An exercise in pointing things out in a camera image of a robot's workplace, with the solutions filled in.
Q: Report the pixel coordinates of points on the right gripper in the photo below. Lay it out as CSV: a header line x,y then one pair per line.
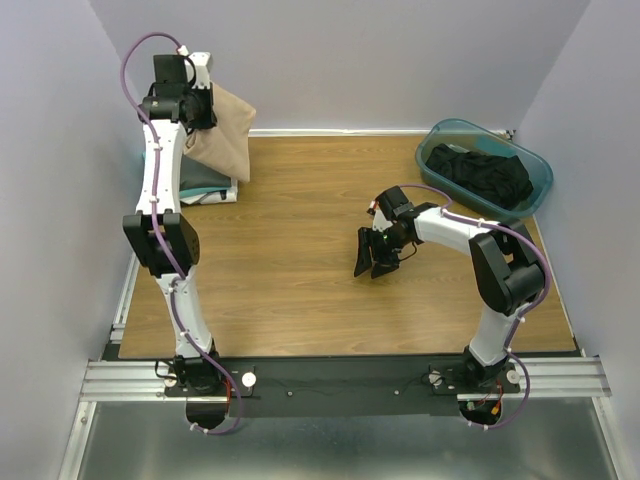
x,y
379,247

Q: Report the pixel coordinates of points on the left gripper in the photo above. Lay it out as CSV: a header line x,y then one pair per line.
x,y
201,110

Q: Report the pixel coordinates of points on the beige t shirt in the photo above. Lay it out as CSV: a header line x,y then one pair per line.
x,y
225,147

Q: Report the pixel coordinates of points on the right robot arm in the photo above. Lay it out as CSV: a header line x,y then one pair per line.
x,y
512,275

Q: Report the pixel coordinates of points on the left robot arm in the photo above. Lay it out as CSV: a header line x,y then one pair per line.
x,y
163,240

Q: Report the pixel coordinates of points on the teal plastic basket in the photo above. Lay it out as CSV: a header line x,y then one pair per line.
x,y
464,136

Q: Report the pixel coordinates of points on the black t shirt in basket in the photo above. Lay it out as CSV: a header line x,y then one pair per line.
x,y
503,181

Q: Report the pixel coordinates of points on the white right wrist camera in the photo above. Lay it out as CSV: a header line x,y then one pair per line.
x,y
379,221

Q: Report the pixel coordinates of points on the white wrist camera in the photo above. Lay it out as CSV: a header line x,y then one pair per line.
x,y
379,221
202,63

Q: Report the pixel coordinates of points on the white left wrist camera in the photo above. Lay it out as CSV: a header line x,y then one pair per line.
x,y
202,63

